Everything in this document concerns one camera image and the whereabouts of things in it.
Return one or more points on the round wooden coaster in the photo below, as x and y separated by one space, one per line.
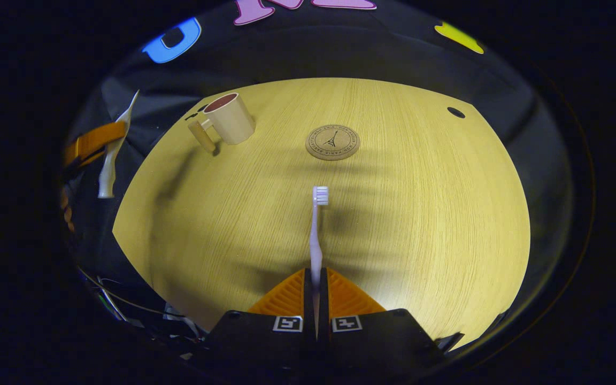
332 141

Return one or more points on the white toothpaste tube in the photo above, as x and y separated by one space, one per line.
109 171

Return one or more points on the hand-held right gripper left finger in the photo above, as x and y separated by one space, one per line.
308 305

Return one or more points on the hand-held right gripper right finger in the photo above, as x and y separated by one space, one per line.
324 305

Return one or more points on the beige cup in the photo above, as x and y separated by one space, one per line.
233 120

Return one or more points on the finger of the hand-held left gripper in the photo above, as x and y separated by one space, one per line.
94 140

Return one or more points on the black backdrop cloth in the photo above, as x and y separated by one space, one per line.
340 48

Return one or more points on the white toothbrush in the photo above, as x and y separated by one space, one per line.
316 240

